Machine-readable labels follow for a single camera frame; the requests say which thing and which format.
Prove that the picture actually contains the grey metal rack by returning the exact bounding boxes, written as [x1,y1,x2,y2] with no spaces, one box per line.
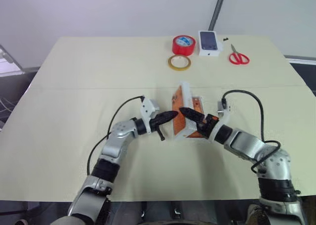
[0,44,26,75]

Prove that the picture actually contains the red tape roll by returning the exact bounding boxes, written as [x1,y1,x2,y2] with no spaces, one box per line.
[172,35,197,57]

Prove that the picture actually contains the white cardboard box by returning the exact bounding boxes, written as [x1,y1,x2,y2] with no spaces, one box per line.
[188,96,204,139]

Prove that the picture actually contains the white box with phone picture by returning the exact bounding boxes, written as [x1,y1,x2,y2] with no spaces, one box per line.
[197,30,225,57]

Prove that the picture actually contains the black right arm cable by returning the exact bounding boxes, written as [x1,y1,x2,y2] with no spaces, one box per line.
[221,90,282,175]

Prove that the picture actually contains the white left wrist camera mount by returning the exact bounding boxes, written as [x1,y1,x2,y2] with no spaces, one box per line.
[139,97,161,134]

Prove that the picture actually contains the orange and white box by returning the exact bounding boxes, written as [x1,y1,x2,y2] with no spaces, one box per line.
[171,80,198,141]

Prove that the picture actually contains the red handled scissors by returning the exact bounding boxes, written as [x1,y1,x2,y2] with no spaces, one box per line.
[229,43,250,66]

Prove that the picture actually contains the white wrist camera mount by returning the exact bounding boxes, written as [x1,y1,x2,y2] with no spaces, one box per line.
[209,100,232,144]
[139,97,161,134]

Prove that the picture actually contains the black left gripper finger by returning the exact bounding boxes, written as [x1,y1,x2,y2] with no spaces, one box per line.
[159,115,178,124]
[158,110,179,120]

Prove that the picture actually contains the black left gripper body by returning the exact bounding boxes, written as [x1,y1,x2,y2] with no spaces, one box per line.
[149,117,166,142]

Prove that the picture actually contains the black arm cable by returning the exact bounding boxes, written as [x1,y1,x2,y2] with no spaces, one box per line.
[86,94,146,178]
[221,90,282,175]

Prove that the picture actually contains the grey metal pole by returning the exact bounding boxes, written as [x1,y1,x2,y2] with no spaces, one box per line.
[208,0,228,31]

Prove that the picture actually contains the yellow clear tape roll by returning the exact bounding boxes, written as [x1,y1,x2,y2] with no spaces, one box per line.
[167,54,192,72]

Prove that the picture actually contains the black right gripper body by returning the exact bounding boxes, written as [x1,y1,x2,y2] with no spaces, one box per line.
[203,113,220,139]

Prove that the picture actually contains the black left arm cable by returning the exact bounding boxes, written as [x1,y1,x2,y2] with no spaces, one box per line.
[86,94,146,178]

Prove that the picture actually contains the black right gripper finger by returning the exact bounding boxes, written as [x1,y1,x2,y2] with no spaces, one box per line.
[196,122,208,139]
[179,107,206,123]

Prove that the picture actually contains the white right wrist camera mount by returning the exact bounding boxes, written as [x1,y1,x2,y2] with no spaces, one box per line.
[209,100,232,144]

